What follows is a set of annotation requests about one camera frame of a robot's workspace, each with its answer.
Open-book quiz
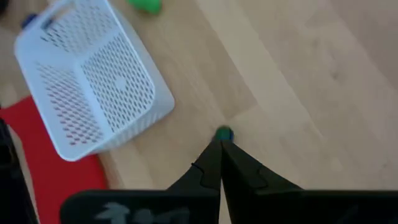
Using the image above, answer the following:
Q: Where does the small purple green toy produce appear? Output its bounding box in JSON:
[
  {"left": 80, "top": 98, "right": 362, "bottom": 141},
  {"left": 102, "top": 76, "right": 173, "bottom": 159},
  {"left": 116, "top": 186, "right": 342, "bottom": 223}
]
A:
[{"left": 215, "top": 126, "right": 234, "bottom": 142}]

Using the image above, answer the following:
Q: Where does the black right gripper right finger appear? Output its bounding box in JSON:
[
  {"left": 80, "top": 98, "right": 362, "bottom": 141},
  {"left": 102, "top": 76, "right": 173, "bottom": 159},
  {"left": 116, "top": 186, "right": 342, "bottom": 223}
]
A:
[{"left": 221, "top": 140, "right": 303, "bottom": 196}]

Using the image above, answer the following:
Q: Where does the white perforated plastic basket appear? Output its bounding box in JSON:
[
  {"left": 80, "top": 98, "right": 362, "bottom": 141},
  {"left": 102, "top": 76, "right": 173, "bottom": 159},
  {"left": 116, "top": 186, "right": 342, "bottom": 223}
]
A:
[{"left": 14, "top": 0, "right": 175, "bottom": 162}]

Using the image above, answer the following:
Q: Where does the red folded cloth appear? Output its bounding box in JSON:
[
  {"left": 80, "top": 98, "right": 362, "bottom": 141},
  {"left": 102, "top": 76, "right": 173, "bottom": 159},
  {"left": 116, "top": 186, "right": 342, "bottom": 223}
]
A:
[{"left": 0, "top": 95, "right": 108, "bottom": 224}]

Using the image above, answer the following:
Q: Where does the blue toy produce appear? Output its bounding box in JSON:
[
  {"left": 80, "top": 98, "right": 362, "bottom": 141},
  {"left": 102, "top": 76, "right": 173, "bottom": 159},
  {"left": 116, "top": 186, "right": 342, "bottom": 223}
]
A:
[{"left": 20, "top": 12, "right": 39, "bottom": 29}]

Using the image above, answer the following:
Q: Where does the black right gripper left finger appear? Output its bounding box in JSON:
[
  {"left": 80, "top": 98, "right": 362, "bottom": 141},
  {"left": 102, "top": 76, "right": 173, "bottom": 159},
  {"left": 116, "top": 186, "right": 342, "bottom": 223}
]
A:
[{"left": 167, "top": 139, "right": 223, "bottom": 191}]

